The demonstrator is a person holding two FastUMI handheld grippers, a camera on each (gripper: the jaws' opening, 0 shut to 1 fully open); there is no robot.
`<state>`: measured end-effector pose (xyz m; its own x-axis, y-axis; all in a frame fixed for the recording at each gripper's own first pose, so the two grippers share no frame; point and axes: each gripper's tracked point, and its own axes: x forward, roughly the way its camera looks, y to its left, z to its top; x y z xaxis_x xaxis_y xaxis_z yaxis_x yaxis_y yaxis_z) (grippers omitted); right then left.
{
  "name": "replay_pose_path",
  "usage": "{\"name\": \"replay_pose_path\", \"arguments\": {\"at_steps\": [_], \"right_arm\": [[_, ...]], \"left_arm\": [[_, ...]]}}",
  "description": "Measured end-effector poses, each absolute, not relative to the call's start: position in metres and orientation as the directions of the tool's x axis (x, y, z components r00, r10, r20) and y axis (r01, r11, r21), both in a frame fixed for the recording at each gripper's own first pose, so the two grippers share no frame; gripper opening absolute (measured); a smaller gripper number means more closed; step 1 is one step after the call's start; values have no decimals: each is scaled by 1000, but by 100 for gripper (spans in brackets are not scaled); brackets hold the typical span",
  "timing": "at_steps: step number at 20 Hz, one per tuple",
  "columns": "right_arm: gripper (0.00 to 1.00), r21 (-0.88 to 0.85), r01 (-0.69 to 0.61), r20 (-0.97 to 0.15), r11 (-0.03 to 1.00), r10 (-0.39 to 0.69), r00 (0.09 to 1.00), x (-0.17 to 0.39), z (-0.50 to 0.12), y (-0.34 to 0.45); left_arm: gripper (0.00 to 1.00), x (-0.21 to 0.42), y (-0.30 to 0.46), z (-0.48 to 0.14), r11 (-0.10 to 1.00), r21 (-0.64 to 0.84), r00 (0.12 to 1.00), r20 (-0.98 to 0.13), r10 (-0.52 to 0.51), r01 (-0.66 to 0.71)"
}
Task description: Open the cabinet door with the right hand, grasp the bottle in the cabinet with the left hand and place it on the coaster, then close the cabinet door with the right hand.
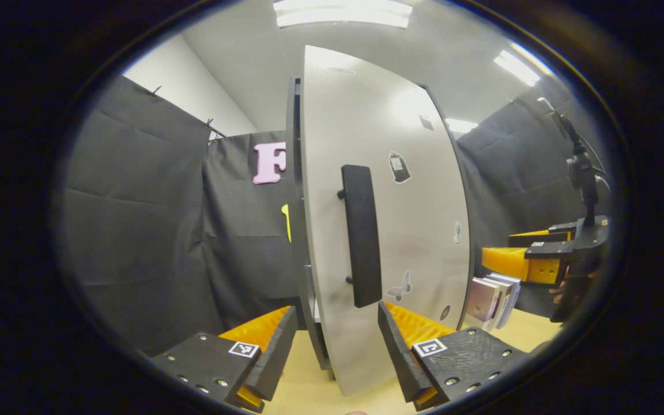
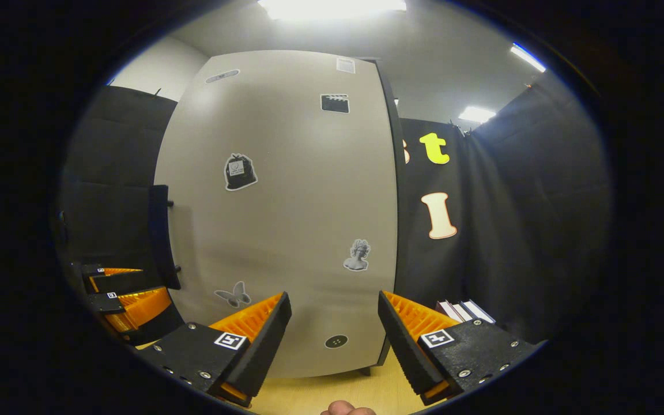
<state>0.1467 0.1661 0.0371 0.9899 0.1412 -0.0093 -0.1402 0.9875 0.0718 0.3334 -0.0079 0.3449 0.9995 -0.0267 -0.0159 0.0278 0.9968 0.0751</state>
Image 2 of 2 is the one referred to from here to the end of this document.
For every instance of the grey cabinet door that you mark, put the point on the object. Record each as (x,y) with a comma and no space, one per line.
(286,202)

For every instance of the black backdrop cloth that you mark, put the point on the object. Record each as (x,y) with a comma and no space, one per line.
(528,219)

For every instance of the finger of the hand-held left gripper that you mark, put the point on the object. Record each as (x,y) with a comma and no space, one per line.
(127,282)
(153,328)

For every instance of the book with blue spine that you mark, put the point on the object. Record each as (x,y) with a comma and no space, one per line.
(479,311)

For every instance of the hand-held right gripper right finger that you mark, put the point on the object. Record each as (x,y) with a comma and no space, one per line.
(404,349)

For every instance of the large ceiling light panel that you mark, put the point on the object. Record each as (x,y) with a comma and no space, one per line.
(332,8)

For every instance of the book with purple spine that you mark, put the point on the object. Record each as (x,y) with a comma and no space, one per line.
(446,310)

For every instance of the long ceiling light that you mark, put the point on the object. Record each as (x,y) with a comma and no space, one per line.
(528,57)

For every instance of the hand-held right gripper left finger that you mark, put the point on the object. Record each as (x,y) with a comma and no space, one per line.
(263,349)

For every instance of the book with grey spine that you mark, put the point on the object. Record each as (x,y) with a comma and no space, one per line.
(462,312)

